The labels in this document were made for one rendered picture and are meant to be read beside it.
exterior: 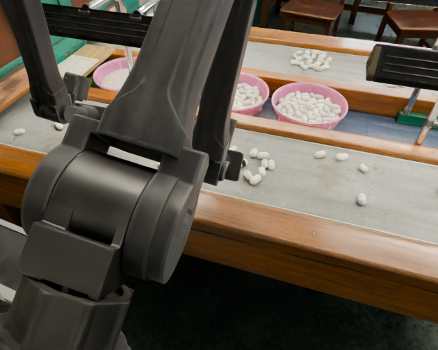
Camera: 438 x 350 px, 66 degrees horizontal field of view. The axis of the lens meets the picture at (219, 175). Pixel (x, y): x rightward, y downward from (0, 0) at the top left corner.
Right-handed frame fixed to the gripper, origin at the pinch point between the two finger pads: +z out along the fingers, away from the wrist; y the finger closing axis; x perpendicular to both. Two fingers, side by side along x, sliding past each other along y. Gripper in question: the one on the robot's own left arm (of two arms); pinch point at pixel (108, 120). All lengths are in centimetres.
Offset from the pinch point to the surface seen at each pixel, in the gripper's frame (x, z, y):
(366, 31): -145, 288, -99
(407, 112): -25, 41, -93
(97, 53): -27, 36, 33
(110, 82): -15.0, 29.3, 19.6
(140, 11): -28.8, -13.5, -12.3
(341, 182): 4, 6, -72
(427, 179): -2, 12, -95
